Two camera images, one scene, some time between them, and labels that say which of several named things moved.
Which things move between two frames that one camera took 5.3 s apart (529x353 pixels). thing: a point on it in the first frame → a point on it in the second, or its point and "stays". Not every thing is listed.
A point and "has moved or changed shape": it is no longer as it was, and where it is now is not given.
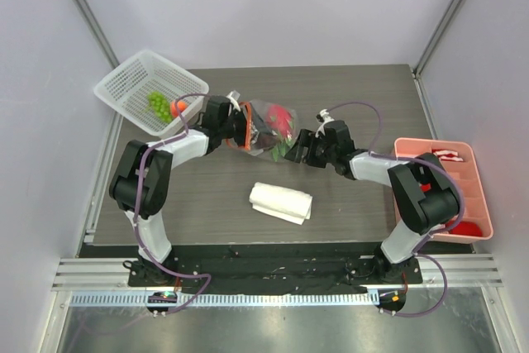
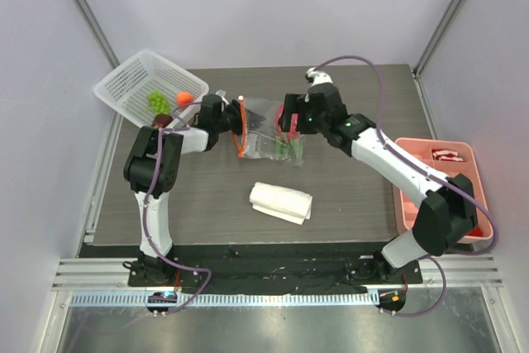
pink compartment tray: x=473 y=223 stays
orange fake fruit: x=181 y=105 → x=183 y=98
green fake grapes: x=160 y=106 stays
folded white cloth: x=282 y=202 stays
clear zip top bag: x=265 y=128 stays
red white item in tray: x=446 y=155 stays
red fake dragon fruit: x=280 y=121 has moved or changed shape
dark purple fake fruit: x=266 y=140 → x=161 y=120
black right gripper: x=310 y=147 → x=289 y=109
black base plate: x=274 y=269 stays
